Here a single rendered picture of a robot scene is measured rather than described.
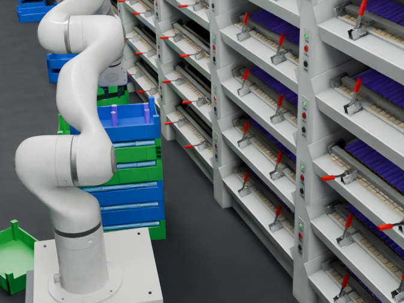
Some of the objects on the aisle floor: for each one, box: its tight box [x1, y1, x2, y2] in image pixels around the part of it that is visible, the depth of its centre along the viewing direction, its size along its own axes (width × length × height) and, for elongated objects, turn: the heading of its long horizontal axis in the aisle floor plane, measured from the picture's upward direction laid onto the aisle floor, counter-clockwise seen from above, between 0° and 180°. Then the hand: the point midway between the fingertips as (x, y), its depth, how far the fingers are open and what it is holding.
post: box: [293, 0, 354, 303], centre depth 203 cm, size 20×9×174 cm, turn 114°
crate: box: [103, 219, 166, 240], centre depth 279 cm, size 30×20×8 cm
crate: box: [0, 219, 39, 295], centre depth 259 cm, size 30×20×8 cm
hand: (113, 91), depth 261 cm, fingers open, 3 cm apart
